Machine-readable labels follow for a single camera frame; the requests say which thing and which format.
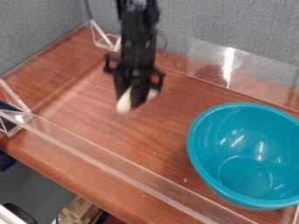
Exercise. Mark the clear acrylic corner bracket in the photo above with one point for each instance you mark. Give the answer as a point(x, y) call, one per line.
point(104, 40)

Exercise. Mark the clear acrylic front barrier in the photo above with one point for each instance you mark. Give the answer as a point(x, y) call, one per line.
point(79, 161)

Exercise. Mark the clear acrylic front bracket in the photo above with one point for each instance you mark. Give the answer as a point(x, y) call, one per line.
point(13, 111)

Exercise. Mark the clear acrylic back barrier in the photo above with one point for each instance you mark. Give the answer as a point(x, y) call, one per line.
point(255, 76)

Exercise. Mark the white mushroom with brown cap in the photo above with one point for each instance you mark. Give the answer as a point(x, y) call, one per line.
point(124, 104)

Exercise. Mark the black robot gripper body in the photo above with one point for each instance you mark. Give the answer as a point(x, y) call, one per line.
point(139, 17)

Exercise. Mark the wooden block under table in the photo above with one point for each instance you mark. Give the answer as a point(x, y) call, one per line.
point(79, 212)

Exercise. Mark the clear acrylic left barrier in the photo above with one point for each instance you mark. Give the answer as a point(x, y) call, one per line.
point(60, 62)

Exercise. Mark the black and white device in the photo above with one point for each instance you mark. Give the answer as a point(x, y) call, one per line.
point(13, 215)

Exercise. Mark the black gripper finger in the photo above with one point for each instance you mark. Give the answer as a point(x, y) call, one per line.
point(122, 81)
point(140, 87)

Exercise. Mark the clear acrylic barrier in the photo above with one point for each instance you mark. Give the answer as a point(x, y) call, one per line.
point(60, 62)
point(255, 76)
point(79, 161)

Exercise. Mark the blue plastic bowl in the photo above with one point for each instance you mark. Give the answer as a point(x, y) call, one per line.
point(243, 148)

